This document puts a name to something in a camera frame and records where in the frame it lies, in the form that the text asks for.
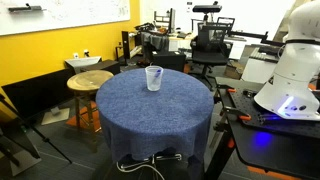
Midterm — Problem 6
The white cabinet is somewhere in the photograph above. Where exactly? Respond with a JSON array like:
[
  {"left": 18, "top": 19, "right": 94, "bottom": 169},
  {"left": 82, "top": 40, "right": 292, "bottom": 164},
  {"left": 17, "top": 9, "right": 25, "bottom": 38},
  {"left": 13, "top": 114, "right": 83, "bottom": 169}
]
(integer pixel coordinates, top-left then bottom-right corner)
[{"left": 241, "top": 44, "right": 279, "bottom": 84}]

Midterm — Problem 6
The black stereo camera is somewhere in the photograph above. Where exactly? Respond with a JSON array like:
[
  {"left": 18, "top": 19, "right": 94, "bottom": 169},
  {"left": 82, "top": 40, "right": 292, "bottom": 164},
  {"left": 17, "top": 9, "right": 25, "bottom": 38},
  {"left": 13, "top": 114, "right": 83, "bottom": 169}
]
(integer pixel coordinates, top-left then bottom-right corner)
[{"left": 192, "top": 1, "right": 223, "bottom": 14}]

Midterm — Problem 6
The round wooden stool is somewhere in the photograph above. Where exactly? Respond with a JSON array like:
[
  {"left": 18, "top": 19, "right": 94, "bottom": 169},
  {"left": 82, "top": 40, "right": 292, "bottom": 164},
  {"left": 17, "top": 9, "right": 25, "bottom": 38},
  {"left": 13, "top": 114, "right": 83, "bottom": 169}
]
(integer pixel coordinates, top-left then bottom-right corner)
[{"left": 66, "top": 69, "right": 115, "bottom": 153}]

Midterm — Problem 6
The black office chair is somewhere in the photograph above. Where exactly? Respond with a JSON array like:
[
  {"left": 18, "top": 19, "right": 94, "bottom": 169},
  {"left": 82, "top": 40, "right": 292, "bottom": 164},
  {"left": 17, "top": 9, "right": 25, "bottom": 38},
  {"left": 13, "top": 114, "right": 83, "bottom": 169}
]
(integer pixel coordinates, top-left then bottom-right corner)
[{"left": 190, "top": 22, "right": 234, "bottom": 91}]

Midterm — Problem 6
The black tripod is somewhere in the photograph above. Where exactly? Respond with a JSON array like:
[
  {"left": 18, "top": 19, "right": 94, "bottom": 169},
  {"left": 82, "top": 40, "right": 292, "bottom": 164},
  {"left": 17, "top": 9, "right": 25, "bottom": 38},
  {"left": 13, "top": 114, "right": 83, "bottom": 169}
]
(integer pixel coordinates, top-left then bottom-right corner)
[{"left": 0, "top": 93, "right": 73, "bottom": 168}]

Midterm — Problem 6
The clear plastic cup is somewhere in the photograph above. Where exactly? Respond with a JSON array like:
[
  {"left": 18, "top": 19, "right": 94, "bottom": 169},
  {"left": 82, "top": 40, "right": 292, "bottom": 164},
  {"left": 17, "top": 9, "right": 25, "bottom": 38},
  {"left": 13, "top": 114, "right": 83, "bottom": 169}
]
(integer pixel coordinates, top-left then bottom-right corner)
[{"left": 144, "top": 65, "right": 165, "bottom": 92}]

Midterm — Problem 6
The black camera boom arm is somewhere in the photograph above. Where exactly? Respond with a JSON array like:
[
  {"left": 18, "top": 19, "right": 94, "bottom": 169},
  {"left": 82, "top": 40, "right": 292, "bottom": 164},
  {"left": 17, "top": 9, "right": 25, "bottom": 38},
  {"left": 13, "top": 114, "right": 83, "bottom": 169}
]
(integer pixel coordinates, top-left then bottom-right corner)
[{"left": 229, "top": 29, "right": 286, "bottom": 48}]

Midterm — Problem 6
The black perforated robot table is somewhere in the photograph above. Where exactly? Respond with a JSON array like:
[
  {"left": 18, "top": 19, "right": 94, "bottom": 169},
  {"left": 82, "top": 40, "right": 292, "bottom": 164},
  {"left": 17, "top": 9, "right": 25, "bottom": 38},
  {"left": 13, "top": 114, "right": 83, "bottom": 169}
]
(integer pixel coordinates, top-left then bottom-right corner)
[{"left": 204, "top": 76, "right": 320, "bottom": 180}]

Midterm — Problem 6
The black whiteboard tray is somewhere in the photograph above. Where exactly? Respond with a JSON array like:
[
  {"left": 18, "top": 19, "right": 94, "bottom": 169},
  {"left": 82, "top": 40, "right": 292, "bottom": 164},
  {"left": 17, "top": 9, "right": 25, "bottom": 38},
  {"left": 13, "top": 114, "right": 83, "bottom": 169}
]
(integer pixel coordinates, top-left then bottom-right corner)
[{"left": 8, "top": 3, "right": 44, "bottom": 14}]

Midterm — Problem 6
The black clamp orange handle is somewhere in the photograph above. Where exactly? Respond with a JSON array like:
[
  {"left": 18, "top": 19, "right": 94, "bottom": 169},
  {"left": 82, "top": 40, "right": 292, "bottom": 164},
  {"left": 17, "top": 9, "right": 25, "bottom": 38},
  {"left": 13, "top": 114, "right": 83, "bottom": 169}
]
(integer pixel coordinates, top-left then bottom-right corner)
[
  {"left": 216, "top": 83, "right": 238, "bottom": 95},
  {"left": 222, "top": 105, "right": 253, "bottom": 122}
]

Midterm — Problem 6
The white whiteboard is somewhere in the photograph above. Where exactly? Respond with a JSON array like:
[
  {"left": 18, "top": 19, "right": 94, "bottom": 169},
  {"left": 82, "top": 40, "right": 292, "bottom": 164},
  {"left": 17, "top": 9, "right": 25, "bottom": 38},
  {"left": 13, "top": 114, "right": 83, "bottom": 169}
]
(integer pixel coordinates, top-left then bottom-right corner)
[{"left": 0, "top": 0, "right": 132, "bottom": 37}]

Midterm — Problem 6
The white tub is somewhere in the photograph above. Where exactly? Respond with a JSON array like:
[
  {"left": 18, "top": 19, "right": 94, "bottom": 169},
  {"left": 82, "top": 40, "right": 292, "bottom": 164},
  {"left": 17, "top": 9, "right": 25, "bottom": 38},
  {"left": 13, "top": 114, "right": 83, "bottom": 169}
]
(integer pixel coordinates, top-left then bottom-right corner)
[{"left": 64, "top": 55, "right": 103, "bottom": 72}]

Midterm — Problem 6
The orange floor mat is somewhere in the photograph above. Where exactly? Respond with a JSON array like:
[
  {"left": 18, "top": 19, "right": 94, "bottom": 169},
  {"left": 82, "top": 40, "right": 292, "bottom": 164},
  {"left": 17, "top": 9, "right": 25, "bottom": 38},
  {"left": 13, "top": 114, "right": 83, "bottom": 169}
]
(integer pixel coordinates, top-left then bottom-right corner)
[{"left": 65, "top": 101, "right": 102, "bottom": 134}]

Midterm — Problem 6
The black flat panel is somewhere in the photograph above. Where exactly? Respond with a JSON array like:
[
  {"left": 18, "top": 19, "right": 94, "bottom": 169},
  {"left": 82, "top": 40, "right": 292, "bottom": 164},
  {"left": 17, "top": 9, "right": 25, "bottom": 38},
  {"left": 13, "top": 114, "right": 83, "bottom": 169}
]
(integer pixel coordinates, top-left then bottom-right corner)
[{"left": 1, "top": 68, "right": 76, "bottom": 121}]

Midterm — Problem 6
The grey draped cloth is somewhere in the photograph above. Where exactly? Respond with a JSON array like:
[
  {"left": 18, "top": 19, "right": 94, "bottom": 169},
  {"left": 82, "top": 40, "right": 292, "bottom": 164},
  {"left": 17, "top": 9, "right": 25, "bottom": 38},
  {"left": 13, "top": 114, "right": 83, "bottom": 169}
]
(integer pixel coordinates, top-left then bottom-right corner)
[{"left": 139, "top": 30, "right": 171, "bottom": 54}]

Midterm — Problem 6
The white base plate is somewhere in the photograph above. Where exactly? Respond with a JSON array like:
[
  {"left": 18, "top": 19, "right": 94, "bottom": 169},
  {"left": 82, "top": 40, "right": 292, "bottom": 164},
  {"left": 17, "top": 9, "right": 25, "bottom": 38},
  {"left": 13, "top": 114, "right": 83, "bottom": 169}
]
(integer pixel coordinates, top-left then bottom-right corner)
[{"left": 41, "top": 106, "right": 71, "bottom": 126}]

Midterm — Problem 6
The black low box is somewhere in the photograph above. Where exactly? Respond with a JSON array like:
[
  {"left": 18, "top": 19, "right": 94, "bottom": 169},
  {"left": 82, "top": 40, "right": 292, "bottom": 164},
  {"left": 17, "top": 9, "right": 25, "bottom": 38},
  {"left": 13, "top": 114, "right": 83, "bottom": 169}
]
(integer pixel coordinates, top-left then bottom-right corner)
[{"left": 79, "top": 59, "right": 121, "bottom": 76}]

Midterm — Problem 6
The chrome foot ring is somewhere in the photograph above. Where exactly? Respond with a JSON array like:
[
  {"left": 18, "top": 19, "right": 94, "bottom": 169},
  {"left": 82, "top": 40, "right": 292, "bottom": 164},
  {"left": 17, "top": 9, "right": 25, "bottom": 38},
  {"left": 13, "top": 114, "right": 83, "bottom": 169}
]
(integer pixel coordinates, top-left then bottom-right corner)
[{"left": 117, "top": 153, "right": 183, "bottom": 169}]

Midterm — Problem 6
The blue tablecloth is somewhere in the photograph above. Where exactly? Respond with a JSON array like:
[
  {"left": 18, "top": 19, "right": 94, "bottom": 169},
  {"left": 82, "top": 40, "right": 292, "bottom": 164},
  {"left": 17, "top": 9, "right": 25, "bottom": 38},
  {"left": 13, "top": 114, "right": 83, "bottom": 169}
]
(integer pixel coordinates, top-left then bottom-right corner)
[{"left": 95, "top": 68, "right": 215, "bottom": 168}]

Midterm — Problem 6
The white cable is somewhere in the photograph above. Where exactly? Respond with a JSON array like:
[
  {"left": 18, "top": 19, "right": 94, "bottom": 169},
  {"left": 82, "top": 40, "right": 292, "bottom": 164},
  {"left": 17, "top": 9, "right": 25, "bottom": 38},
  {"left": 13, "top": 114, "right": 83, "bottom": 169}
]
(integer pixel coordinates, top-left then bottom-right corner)
[{"left": 115, "top": 154, "right": 168, "bottom": 180}]

